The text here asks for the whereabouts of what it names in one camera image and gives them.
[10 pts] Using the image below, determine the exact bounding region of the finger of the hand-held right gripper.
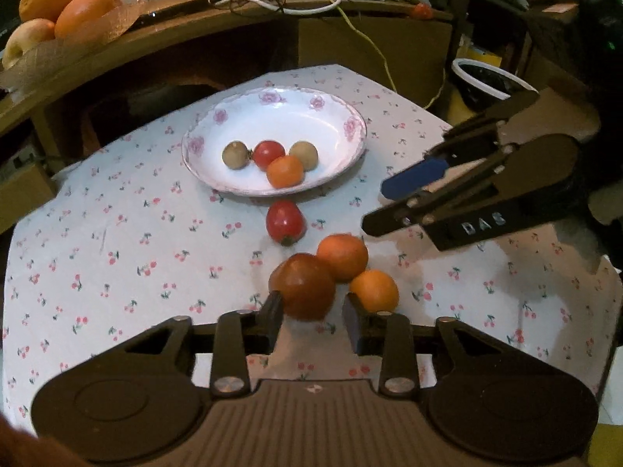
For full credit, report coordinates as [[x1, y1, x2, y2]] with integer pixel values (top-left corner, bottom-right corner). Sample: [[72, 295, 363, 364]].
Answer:
[[361, 152, 517, 237], [381, 90, 541, 202]]

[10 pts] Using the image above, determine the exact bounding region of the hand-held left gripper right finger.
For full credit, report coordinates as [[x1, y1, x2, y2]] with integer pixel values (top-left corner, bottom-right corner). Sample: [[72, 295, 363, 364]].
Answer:
[[341, 293, 489, 396]]

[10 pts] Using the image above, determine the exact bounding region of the burlap basket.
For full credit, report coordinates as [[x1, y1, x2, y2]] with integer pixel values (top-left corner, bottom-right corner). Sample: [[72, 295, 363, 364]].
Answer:
[[0, 0, 148, 93]]

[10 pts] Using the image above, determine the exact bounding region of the brown-green round fruit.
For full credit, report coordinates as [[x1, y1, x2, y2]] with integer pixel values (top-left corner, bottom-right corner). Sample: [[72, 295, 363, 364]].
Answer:
[[289, 140, 319, 172], [222, 140, 250, 171]]

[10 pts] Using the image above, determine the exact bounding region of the white floral plate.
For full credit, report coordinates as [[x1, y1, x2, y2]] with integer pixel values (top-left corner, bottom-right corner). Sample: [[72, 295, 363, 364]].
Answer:
[[181, 86, 368, 198]]

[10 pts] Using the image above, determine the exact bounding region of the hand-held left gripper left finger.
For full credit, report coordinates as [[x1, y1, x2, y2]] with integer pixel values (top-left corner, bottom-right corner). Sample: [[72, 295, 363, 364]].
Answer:
[[118, 291, 286, 396]]

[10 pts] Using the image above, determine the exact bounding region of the pale yellow apple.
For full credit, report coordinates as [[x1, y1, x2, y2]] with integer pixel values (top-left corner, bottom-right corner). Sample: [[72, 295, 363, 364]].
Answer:
[[1, 18, 56, 70]]

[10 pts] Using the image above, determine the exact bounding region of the black bowl with white rim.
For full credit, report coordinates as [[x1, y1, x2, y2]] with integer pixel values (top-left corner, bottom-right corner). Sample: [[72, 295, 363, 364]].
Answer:
[[451, 57, 540, 114]]

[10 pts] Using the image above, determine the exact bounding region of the wooden shelf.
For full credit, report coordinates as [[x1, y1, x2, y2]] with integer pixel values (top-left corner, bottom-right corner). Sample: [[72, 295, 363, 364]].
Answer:
[[0, 0, 469, 157]]

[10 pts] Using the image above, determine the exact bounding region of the small orange tangerine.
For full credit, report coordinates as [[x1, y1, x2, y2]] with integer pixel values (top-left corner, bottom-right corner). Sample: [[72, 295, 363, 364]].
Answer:
[[316, 233, 370, 283], [266, 154, 305, 190], [348, 269, 400, 314]]

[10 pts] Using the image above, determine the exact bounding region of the cherry print tablecloth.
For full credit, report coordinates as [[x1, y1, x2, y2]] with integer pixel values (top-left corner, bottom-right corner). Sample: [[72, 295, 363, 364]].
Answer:
[[0, 63, 623, 430]]

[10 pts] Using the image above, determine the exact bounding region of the red cherry tomato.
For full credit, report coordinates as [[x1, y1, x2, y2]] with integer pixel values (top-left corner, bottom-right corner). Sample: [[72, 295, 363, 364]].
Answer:
[[252, 140, 286, 171]]

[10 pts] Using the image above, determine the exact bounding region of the dark red round fruit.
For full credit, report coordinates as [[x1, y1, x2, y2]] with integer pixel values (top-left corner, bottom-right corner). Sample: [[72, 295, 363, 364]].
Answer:
[[269, 253, 337, 323]]

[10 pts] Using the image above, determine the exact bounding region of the yellow cable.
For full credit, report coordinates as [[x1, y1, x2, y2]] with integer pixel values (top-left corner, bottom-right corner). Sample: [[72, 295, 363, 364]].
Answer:
[[311, 0, 447, 111]]

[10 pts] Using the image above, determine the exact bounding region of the red pear-shaped fruit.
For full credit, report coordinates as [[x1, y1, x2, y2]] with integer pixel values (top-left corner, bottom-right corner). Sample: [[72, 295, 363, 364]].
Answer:
[[265, 199, 307, 247]]

